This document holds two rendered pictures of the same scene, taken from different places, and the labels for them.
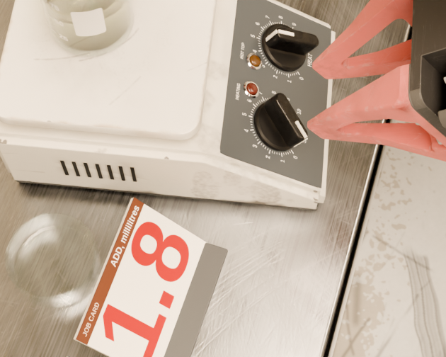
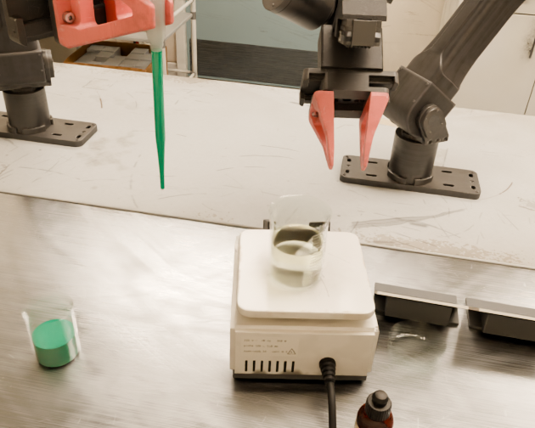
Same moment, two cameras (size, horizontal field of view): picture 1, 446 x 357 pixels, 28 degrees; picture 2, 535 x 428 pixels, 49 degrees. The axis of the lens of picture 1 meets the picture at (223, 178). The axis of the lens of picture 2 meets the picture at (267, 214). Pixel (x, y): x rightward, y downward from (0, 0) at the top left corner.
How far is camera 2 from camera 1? 62 cm
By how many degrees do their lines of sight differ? 63
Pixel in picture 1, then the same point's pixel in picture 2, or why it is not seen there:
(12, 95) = (358, 303)
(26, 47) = (320, 301)
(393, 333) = (393, 232)
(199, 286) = (400, 291)
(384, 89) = (377, 105)
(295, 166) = not seen: hidden behind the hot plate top
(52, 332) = (453, 351)
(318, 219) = not seen: hidden behind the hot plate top
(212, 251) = (378, 287)
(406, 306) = (379, 228)
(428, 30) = (357, 83)
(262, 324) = (408, 271)
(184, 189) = not seen: hidden behind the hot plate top
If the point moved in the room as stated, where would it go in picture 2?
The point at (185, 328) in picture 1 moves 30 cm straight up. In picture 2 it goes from (425, 295) to (497, 19)
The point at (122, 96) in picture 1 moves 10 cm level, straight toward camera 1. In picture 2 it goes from (343, 258) to (433, 241)
